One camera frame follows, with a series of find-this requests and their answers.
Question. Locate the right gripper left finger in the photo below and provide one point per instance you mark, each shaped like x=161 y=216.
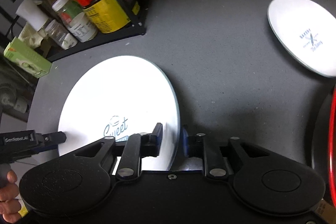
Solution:
x=151 y=143

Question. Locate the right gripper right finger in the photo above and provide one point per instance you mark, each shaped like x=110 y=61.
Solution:
x=192 y=144

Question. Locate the white plate Sweet print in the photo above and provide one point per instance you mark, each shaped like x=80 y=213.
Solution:
x=118 y=97

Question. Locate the red and black bowl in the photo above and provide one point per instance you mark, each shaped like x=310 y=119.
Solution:
x=320 y=140

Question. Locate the small white Bakery plate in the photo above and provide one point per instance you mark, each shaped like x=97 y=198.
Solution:
x=307 y=31

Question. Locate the person left hand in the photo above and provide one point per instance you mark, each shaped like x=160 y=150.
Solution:
x=10 y=206

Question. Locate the green carton box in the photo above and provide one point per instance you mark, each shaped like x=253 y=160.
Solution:
x=26 y=58

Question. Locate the black metal shelf rack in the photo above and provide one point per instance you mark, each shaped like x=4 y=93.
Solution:
x=105 y=29

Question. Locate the small clear spice jar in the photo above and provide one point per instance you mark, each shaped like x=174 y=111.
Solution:
x=60 y=35

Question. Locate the white lid seasoning jar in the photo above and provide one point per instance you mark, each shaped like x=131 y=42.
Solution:
x=75 y=20

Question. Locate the white cap oil bottle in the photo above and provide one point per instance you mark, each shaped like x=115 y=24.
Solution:
x=33 y=15

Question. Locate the cardboard boxes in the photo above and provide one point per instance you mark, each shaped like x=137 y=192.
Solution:
x=326 y=212

